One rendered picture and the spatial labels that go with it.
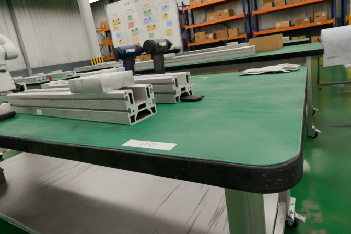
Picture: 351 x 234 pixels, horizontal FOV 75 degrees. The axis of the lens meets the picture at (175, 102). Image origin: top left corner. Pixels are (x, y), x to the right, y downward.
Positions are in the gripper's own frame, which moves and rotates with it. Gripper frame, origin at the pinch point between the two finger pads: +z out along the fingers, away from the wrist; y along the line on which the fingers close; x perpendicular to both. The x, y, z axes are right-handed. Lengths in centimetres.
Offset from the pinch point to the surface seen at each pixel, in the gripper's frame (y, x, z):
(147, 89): -4, 98, -3
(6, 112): 11.0, 34.4, 1.1
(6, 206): 12, -17, 60
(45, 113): 5, 53, 3
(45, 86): -14.1, 14.3, -4.3
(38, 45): -529, -1147, -143
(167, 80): -14, 97, -4
